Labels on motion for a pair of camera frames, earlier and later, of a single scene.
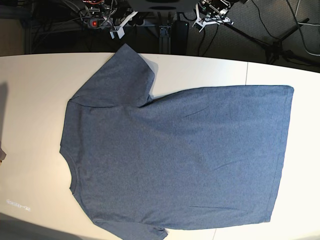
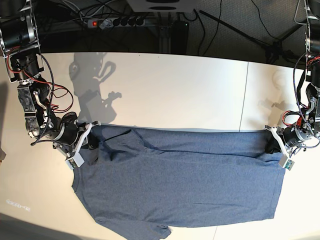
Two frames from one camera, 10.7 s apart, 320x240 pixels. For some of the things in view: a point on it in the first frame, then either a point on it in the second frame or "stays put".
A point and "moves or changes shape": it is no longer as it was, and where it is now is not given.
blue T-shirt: [197, 157] moves or changes shape
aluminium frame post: [164, 43] stays put
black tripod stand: [274, 50] stays put
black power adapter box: [179, 34] stays put
